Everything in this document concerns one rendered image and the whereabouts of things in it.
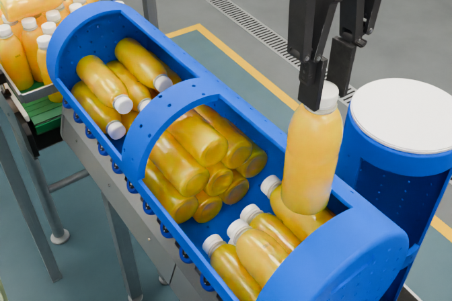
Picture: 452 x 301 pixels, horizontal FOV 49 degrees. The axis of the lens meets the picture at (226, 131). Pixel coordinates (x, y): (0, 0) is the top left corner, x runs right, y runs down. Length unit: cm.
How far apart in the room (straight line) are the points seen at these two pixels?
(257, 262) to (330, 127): 29
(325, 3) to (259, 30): 305
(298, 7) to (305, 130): 17
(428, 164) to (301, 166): 60
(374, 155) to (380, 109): 12
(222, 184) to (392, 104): 50
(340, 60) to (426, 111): 71
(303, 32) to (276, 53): 281
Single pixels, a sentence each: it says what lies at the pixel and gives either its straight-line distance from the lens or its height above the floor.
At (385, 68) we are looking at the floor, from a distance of 331.
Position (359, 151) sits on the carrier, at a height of 97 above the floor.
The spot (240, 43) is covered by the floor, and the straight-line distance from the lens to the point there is 341.
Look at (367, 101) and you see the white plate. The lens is 127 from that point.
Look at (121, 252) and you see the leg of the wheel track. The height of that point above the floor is 35.
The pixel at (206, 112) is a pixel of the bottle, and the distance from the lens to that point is 102.
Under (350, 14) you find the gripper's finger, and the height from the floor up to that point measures 153.
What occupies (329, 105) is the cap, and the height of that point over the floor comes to 143.
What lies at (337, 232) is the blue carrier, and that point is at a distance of 71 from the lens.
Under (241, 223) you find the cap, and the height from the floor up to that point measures 112.
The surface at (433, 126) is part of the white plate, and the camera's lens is 124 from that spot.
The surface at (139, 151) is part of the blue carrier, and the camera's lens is 92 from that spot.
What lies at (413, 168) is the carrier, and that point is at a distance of 120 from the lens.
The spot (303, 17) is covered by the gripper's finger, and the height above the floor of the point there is 156.
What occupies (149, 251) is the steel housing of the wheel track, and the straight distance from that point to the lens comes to 116.
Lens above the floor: 179
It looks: 42 degrees down
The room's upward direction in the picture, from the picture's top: straight up
